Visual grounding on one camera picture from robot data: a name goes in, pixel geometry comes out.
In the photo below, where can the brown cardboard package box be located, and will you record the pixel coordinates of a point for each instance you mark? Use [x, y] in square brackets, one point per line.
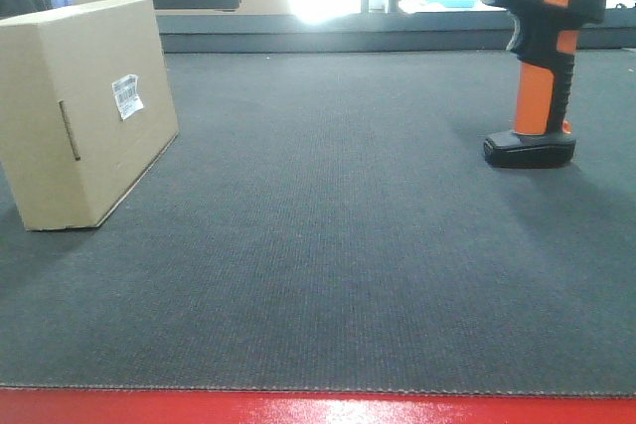
[86, 109]

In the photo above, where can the orange black barcode scanner gun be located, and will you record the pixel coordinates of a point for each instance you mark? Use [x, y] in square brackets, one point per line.
[545, 42]

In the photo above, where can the dark grey fabric mat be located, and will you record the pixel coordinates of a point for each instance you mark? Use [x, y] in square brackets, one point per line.
[328, 223]

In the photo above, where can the raised grey mat platform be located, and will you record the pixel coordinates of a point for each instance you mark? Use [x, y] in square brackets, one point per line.
[356, 33]

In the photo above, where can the blue tray in background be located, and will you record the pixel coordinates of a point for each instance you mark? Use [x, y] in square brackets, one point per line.
[454, 4]

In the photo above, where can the red metal table frame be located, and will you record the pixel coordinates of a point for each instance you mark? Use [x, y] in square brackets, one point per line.
[118, 406]

